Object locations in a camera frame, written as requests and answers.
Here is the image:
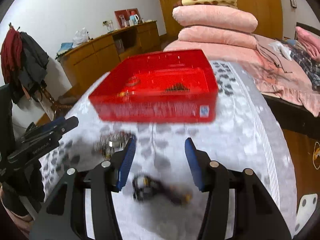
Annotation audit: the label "wooden sideboard desk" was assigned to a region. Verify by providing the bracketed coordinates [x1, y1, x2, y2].
[57, 21, 161, 94]

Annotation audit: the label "lower pink folded quilt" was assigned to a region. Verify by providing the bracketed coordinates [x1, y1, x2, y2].
[178, 25, 258, 49]

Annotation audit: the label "dark bead bracelet pile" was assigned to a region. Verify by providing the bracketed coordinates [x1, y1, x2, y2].
[132, 173, 194, 205]

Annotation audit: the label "dark red hanging coat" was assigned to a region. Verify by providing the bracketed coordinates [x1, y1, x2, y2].
[1, 27, 22, 83]

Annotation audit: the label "pink folded quilt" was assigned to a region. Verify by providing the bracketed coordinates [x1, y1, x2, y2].
[178, 25, 258, 49]
[172, 5, 258, 33]

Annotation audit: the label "blue folded cloth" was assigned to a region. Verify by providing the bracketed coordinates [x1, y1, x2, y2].
[57, 42, 73, 55]

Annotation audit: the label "silver metal wristwatch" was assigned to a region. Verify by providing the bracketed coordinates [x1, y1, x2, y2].
[94, 131, 133, 160]

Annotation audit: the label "white electric kettle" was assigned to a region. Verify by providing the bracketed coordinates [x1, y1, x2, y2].
[130, 11, 140, 25]

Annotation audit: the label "grey floral table cloth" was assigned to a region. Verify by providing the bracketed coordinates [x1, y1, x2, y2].
[37, 60, 298, 240]

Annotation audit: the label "pink bed sheet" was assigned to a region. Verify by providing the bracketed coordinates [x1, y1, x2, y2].
[164, 40, 319, 117]

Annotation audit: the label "plaid folded clothes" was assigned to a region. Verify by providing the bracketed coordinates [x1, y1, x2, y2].
[291, 48, 319, 91]

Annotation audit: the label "white plastic bag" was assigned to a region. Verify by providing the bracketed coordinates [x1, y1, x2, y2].
[72, 28, 89, 48]

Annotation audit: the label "red picture frames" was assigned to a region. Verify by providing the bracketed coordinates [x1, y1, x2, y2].
[114, 8, 142, 28]

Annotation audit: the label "beige folded garment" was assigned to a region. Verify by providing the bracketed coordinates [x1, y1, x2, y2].
[254, 34, 292, 73]

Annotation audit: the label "pink folded towel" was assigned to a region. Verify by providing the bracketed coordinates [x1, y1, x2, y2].
[296, 27, 320, 62]

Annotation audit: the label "yellow round pendant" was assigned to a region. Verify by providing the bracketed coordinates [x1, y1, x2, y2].
[132, 174, 157, 202]

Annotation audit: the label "upper pink folded quilt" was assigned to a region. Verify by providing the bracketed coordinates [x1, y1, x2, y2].
[172, 5, 258, 33]

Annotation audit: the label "red plastic tray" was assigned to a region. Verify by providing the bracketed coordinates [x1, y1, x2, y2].
[88, 49, 218, 123]

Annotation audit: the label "wall telephone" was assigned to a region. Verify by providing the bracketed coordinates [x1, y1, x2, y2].
[290, 0, 297, 9]

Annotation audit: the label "black hanging jacket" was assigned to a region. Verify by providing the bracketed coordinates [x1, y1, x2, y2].
[9, 32, 49, 104]

